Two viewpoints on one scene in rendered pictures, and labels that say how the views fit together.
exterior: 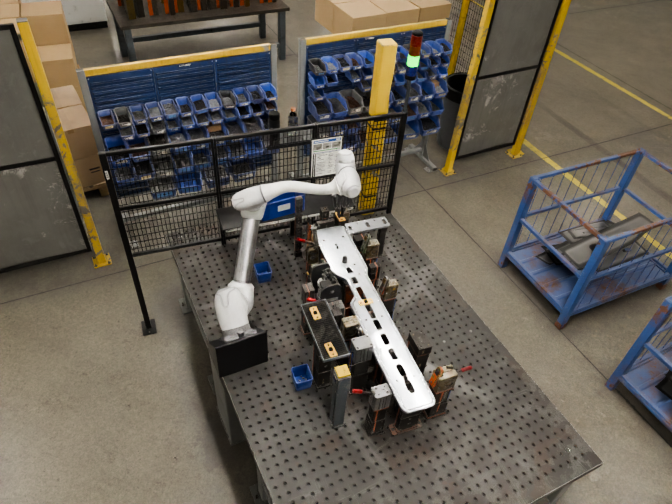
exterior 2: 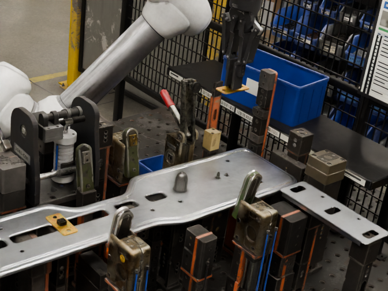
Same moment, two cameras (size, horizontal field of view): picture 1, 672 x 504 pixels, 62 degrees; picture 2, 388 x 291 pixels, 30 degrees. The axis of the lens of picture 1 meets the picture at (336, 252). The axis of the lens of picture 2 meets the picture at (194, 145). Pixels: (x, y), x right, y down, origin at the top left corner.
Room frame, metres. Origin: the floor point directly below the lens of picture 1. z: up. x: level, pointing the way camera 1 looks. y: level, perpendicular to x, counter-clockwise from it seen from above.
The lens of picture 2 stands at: (1.89, -1.56, 1.90)
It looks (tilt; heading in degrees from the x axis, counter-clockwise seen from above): 26 degrees down; 70
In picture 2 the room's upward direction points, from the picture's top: 8 degrees clockwise
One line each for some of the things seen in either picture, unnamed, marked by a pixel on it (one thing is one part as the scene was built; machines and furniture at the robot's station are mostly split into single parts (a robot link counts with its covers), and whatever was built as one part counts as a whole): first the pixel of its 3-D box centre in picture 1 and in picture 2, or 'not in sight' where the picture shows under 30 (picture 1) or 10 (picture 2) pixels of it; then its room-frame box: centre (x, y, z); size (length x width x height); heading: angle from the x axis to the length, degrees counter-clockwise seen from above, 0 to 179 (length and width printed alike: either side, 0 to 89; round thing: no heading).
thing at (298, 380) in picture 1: (301, 378); not in sight; (1.72, 0.13, 0.74); 0.11 x 0.10 x 0.09; 23
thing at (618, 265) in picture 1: (601, 235); not in sight; (3.49, -2.14, 0.47); 1.20 x 0.80 x 0.95; 118
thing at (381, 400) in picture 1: (377, 410); not in sight; (1.48, -0.27, 0.88); 0.11 x 0.10 x 0.36; 113
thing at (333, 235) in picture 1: (368, 304); (55, 230); (2.07, -0.21, 1.00); 1.38 x 0.22 x 0.02; 23
